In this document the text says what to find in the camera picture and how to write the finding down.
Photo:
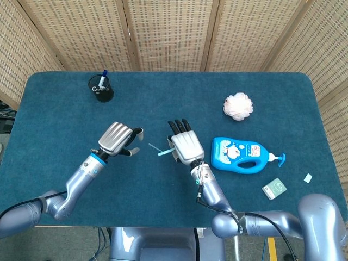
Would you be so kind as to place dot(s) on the small green white box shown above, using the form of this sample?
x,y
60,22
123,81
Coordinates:
x,y
275,189

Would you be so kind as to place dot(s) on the black mesh pen cup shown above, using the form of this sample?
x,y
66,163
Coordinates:
x,y
108,95

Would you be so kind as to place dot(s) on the silver robot torso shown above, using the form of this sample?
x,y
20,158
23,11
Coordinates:
x,y
163,244

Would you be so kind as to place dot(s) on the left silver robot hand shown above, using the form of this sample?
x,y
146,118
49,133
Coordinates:
x,y
115,137

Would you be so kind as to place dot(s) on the blue cartoon pump bottle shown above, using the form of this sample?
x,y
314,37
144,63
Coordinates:
x,y
225,163

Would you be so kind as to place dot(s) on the small white eraser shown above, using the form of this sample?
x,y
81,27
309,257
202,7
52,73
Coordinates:
x,y
308,178

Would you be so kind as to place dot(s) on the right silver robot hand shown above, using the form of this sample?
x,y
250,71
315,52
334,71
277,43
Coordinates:
x,y
187,148

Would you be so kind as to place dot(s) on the white marker with blue cap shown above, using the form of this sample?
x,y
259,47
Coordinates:
x,y
102,79

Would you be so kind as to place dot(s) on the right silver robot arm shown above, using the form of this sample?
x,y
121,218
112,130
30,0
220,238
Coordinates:
x,y
212,190

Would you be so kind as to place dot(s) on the pink mesh bath sponge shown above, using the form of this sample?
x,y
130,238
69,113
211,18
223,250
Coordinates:
x,y
238,106

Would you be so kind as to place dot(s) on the wicker folding screen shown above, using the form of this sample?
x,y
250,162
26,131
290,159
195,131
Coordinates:
x,y
174,32

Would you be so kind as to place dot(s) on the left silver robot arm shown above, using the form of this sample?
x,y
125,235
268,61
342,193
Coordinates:
x,y
79,176

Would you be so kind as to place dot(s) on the blue table cloth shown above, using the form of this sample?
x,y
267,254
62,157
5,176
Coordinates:
x,y
163,95

